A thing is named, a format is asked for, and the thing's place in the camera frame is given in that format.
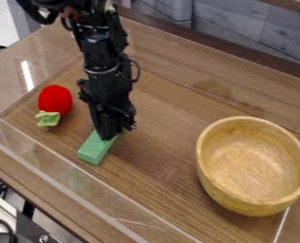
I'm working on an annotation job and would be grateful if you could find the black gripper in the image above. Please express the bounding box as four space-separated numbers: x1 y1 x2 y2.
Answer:
77 65 137 140

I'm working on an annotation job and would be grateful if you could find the green rectangular block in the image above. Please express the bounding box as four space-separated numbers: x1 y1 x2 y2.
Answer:
78 131 118 165

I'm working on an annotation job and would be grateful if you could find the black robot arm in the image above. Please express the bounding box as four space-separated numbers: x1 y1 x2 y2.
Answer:
32 0 140 140

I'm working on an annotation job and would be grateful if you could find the brown wooden bowl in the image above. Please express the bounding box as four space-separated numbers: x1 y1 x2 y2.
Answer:
196 116 300 217

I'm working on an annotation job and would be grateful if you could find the red plush strawberry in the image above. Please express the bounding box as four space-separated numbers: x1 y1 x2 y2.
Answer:
36 84 73 127

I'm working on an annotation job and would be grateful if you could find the black equipment under table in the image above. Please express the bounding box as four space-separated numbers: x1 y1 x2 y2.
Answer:
0 215 62 243

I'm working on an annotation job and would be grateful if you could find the black cable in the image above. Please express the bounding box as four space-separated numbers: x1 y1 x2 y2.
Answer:
13 0 62 26

